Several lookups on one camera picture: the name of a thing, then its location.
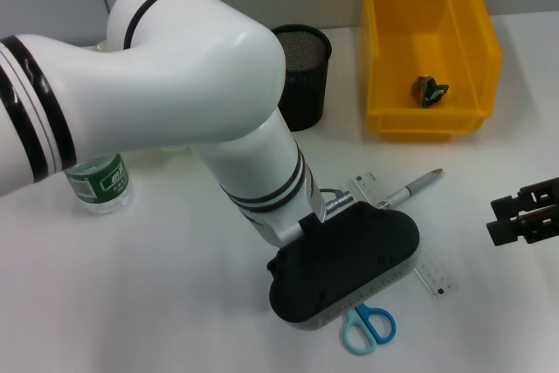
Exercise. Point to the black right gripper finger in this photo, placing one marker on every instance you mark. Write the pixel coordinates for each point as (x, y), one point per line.
(515, 226)
(515, 202)

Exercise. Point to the transparent plastic ruler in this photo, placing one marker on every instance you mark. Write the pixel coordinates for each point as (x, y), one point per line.
(439, 279)

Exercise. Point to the silver pen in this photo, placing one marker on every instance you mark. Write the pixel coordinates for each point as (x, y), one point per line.
(415, 185)

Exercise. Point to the green plastic wrapper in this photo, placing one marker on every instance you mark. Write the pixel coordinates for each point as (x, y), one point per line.
(430, 91)

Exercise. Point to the blue scissors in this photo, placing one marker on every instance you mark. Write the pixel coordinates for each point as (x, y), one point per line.
(375, 325)

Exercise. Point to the clear green-label water bottle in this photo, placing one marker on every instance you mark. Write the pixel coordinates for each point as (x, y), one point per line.
(102, 185)

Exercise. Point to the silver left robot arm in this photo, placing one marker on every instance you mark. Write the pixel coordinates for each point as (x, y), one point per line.
(174, 84)

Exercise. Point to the black mesh pen holder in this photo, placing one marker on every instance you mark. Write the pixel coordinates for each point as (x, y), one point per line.
(305, 98)

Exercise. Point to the yellow plastic bin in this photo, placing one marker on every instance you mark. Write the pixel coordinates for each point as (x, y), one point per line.
(428, 41)

